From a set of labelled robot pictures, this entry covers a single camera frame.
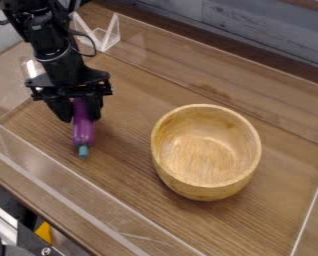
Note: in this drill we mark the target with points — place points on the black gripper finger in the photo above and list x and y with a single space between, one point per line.
95 105
62 107

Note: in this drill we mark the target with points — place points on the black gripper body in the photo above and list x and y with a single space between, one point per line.
67 77

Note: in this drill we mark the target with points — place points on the purple toy eggplant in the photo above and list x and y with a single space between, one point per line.
83 128

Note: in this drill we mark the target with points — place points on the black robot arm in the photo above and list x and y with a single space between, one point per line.
41 23

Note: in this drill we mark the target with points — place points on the brown wooden bowl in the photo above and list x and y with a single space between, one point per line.
206 151

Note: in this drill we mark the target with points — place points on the yellow warning label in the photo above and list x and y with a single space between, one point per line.
44 232

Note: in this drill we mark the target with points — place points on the clear acrylic corner bracket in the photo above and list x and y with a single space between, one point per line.
103 38

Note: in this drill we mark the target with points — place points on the clear acrylic tray wall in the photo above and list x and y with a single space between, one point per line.
84 212

